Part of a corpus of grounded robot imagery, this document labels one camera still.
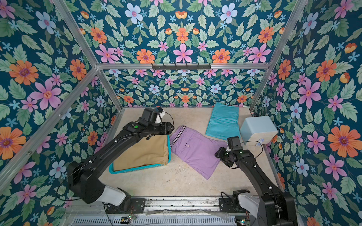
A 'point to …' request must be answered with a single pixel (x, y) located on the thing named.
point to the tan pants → (151, 151)
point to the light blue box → (256, 130)
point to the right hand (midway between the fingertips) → (217, 154)
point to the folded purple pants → (196, 150)
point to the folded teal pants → (224, 122)
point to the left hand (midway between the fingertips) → (171, 126)
